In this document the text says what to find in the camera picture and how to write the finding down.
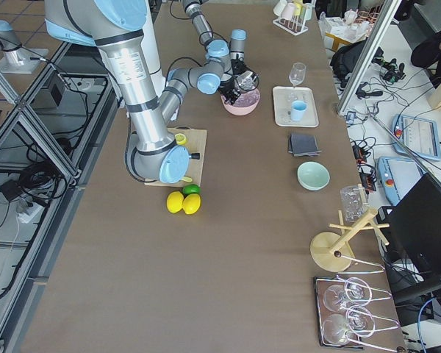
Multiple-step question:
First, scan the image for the half lemon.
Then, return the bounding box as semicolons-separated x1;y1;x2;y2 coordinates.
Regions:
175;133;187;146

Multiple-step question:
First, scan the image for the metal ice scoop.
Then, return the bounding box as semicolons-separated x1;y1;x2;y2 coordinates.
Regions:
234;70;259;93

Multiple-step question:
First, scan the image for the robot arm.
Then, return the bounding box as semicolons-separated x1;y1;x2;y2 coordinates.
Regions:
45;1;246;184
182;1;251;77

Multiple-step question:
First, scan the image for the upside-down wine glass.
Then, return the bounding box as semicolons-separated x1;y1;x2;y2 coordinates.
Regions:
322;277;392;313
321;305;400;349

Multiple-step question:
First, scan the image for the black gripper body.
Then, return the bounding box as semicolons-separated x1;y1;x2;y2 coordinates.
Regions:
219;75;242;105
231;58;247;77

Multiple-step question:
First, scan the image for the white wire rack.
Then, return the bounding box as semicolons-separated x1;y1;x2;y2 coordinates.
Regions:
273;0;316;36

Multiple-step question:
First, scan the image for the cream serving tray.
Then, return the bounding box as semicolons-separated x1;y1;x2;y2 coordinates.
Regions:
273;86;319;128

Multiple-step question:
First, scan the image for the blue teach pendant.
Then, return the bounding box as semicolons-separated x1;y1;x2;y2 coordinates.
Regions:
392;114;441;161
377;157;423;206

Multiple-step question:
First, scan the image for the pink bowl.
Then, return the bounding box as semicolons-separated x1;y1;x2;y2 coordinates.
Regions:
221;88;261;116

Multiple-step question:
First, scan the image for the yellow lemon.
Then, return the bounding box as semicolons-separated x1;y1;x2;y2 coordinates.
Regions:
166;191;184;213
182;193;201;215

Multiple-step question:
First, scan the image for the black monitor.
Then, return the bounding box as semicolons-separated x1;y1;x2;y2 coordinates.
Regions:
389;172;441;306

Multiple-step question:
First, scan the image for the pink cup on rack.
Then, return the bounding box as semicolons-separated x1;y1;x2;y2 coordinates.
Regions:
279;2;296;21

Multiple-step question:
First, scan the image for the clear wine glass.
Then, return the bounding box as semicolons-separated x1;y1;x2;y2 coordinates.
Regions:
289;63;306;88

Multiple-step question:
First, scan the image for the clear ice cubes pile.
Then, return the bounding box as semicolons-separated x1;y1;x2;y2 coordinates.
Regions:
234;90;260;108

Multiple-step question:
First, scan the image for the blue cup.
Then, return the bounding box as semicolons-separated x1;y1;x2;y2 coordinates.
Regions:
290;100;307;121

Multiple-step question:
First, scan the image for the wooden cutting board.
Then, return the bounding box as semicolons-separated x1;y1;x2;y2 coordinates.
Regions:
144;127;207;188

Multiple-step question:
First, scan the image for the green lime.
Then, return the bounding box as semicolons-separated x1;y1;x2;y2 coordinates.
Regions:
182;184;201;196

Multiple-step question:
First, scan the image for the grey folded cloth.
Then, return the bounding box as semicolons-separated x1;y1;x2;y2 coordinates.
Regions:
287;132;321;157

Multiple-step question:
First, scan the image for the wooden cup stand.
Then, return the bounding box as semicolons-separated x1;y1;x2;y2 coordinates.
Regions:
310;184;390;274

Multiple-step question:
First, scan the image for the black framed tray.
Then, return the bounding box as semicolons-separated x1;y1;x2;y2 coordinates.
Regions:
313;277;406;352

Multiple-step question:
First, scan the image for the hanging glass mug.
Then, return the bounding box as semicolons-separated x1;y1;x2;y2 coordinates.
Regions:
340;185;365;222

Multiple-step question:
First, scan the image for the green bowl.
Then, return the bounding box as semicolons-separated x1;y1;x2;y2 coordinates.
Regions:
297;161;331;191

